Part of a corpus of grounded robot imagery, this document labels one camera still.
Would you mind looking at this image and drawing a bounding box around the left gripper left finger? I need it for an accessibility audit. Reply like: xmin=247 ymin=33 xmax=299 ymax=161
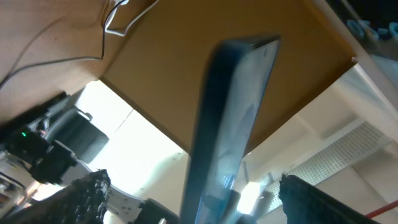
xmin=1 ymin=170 xmax=111 ymax=224

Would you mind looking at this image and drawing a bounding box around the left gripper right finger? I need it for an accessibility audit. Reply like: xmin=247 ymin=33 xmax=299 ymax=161
xmin=279 ymin=175 xmax=379 ymax=224

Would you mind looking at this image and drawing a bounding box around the blue Samsung Galaxy smartphone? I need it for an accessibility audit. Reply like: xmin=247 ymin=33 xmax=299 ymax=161
xmin=180 ymin=35 xmax=280 ymax=224

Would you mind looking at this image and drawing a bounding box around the black USB charging cable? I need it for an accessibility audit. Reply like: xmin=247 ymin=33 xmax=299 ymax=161
xmin=0 ymin=0 xmax=118 ymax=90

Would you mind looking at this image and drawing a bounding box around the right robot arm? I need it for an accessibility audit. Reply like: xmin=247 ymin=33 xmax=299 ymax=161
xmin=1 ymin=124 xmax=178 ymax=224

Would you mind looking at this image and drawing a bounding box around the white perforated ceiling panel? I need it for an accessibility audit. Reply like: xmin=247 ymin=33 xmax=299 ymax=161
xmin=264 ymin=119 xmax=394 ymax=213

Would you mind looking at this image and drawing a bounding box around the brown wooden side partition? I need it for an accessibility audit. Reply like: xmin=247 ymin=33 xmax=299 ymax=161
xmin=102 ymin=0 xmax=354 ymax=152

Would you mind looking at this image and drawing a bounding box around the white power strip cord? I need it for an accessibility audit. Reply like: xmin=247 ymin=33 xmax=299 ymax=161
xmin=104 ymin=0 xmax=160 ymax=37

